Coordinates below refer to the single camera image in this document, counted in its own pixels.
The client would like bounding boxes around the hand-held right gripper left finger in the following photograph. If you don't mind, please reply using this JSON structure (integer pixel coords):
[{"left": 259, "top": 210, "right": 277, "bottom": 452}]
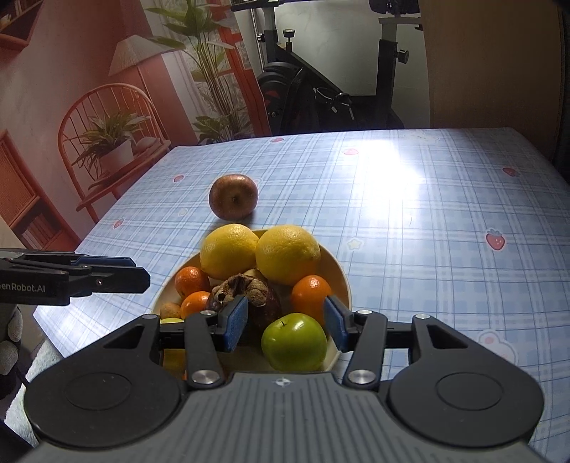
[{"left": 104, "top": 296, "right": 249, "bottom": 388}]

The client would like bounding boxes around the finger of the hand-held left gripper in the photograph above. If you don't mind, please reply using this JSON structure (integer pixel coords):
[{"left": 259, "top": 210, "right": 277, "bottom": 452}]
[
  {"left": 71, "top": 253, "right": 138, "bottom": 269},
  {"left": 67, "top": 265, "right": 151, "bottom": 297}
]

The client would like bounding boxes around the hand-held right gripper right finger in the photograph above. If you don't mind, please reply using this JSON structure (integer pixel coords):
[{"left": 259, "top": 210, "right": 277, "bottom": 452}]
[{"left": 323, "top": 296, "right": 475, "bottom": 388}]

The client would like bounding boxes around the dark purple mangosteen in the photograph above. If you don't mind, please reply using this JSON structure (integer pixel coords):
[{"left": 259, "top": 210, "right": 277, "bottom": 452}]
[{"left": 206, "top": 274, "right": 282, "bottom": 332}]

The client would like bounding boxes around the oval mandarin orange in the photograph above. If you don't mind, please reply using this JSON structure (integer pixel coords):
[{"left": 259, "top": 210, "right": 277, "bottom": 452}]
[{"left": 291, "top": 275, "right": 332, "bottom": 328}]

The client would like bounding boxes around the small mandarin orange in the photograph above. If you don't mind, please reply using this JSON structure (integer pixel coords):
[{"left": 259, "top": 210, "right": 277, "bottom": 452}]
[
  {"left": 175, "top": 266, "right": 211, "bottom": 299},
  {"left": 180, "top": 291, "right": 212, "bottom": 320}
]

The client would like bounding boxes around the pale yellow bowl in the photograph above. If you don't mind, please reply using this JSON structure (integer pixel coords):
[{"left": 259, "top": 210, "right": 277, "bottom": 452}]
[{"left": 149, "top": 229, "right": 352, "bottom": 375}]

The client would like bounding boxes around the large yellow citrus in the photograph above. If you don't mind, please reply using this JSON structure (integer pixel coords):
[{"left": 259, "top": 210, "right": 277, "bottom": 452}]
[
  {"left": 199, "top": 224, "right": 260, "bottom": 280},
  {"left": 255, "top": 225, "right": 321, "bottom": 286}
]

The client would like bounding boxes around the person's left hand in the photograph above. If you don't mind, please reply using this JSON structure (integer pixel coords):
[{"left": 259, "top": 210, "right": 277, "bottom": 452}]
[{"left": 0, "top": 305, "right": 24, "bottom": 388}]

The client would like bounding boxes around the light fluffy rug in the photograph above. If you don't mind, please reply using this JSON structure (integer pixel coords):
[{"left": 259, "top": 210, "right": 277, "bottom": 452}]
[{"left": 4, "top": 343, "right": 65, "bottom": 437}]

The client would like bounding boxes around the blue plaid tablecloth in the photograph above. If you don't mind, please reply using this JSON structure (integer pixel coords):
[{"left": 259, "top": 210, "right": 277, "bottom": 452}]
[{"left": 33, "top": 128, "right": 570, "bottom": 463}]

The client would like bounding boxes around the reddish brown apple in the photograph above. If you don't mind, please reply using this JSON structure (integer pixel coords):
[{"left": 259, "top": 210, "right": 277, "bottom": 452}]
[{"left": 209, "top": 173, "right": 260, "bottom": 221}]

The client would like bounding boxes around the black exercise bike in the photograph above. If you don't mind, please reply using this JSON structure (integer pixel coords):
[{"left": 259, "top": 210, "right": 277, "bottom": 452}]
[{"left": 232, "top": 0, "right": 424, "bottom": 134}]

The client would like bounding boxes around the brown wooden panel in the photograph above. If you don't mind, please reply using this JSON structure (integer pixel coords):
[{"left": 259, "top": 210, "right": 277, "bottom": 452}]
[{"left": 421, "top": 0, "right": 566, "bottom": 152}]

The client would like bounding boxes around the wall poster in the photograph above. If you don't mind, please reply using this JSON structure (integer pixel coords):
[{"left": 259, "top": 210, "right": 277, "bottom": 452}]
[{"left": 0, "top": 0, "right": 272, "bottom": 250}]

